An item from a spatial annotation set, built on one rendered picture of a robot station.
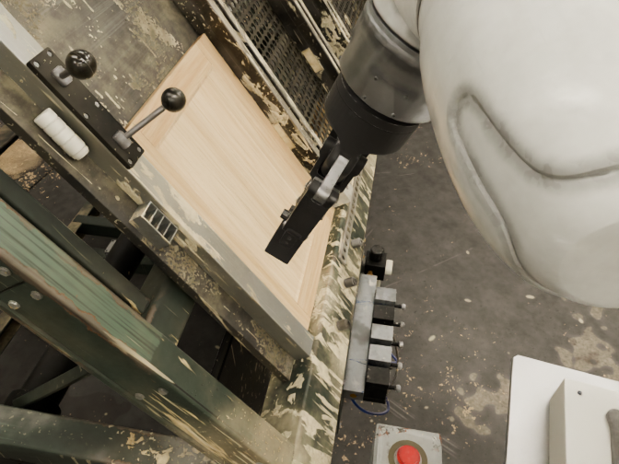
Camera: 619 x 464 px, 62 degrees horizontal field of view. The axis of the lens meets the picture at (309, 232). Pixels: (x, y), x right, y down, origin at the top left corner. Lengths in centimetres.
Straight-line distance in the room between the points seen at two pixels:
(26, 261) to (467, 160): 59
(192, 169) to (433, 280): 169
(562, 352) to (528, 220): 225
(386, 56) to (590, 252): 22
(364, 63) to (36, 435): 108
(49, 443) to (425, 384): 140
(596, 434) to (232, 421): 71
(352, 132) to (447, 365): 189
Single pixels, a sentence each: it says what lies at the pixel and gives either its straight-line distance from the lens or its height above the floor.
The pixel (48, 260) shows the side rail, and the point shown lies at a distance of 72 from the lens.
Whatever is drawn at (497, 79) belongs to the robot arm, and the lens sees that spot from 20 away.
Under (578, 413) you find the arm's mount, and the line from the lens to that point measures 123.
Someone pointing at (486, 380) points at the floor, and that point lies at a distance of 224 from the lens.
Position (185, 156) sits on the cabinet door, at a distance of 101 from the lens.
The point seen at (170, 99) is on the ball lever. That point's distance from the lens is 83.
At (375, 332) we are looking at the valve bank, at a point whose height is 76.
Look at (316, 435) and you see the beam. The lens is 108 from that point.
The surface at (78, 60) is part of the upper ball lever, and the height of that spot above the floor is 155.
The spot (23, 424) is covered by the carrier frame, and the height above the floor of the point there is 79.
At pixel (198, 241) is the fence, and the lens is 92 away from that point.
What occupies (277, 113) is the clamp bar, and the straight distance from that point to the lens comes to 130.
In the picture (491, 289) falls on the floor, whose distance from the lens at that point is 254.
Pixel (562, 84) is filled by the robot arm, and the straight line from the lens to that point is 19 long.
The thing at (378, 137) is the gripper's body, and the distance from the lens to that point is 40.
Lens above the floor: 184
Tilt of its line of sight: 44 degrees down
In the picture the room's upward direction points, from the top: straight up
